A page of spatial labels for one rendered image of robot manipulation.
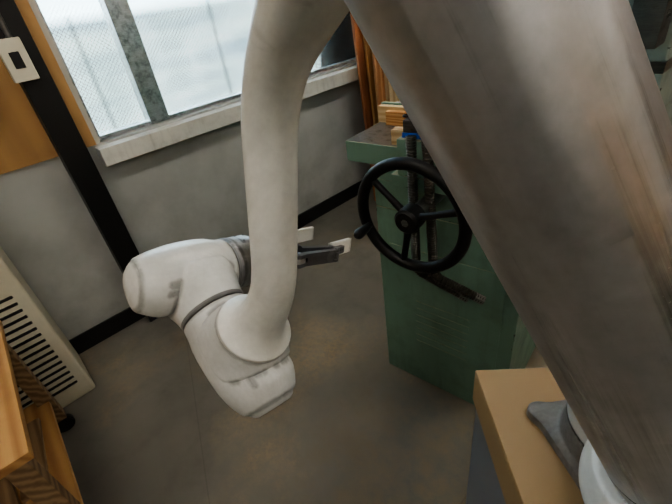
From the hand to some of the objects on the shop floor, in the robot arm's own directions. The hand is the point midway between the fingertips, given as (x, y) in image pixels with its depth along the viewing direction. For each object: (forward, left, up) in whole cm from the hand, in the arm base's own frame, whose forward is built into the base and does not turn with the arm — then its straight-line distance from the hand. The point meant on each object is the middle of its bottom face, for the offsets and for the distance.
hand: (324, 240), depth 86 cm
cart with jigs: (-3, +107, -89) cm, 139 cm away
